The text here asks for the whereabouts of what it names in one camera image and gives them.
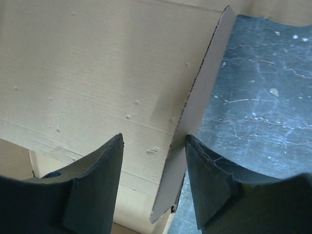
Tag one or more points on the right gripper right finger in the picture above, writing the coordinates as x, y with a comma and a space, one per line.
215, 180

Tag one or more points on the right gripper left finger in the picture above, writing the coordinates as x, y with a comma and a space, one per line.
78, 198

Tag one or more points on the cardboard box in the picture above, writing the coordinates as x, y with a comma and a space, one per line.
73, 73

